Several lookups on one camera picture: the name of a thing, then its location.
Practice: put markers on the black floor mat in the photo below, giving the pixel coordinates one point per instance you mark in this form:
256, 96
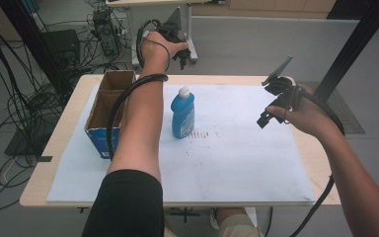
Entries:
23, 144

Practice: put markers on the person's right leg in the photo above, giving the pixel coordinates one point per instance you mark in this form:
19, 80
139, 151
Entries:
240, 225

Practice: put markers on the black metal stand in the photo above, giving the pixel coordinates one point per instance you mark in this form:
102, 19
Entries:
358, 39
29, 33

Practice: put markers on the white shoe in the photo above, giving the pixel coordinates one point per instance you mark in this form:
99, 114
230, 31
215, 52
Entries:
214, 219

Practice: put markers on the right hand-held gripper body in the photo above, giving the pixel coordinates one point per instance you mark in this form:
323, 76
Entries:
286, 90

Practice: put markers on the black box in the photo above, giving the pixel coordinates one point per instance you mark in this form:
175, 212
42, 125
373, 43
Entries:
62, 46

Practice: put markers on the white table leg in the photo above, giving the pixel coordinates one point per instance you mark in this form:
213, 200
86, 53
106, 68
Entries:
252, 215

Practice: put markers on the black sleeve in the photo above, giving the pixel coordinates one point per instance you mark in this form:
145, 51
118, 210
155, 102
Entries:
128, 207

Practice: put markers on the blue detergent bottle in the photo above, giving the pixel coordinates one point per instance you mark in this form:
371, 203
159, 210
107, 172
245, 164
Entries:
182, 115

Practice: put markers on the person's left hand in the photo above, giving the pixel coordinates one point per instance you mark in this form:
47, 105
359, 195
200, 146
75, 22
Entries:
156, 49

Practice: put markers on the white desk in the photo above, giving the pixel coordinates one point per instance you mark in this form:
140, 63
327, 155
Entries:
189, 33

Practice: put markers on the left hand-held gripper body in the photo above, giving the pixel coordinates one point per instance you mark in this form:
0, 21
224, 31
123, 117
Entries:
171, 31

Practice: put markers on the person's leg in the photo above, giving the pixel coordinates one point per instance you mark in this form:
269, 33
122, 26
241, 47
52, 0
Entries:
169, 232
240, 225

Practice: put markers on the computer tower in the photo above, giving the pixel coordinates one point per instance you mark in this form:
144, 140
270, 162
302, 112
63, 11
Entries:
107, 33

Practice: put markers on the person's left leg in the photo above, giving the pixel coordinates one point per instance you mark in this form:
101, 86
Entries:
169, 232

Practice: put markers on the grey floor mat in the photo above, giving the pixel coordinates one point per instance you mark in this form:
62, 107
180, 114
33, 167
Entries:
347, 113

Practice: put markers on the person's right hand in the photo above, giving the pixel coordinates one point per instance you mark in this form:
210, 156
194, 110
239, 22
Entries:
309, 117

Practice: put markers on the white table mat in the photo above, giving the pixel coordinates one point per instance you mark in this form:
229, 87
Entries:
230, 164

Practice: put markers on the wooden cabinet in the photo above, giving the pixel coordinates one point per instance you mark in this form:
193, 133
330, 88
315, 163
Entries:
276, 6

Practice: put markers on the black tape strip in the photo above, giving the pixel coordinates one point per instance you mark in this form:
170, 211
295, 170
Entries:
44, 159

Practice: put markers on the blue cardboard box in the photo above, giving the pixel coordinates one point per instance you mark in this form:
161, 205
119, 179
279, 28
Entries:
103, 108

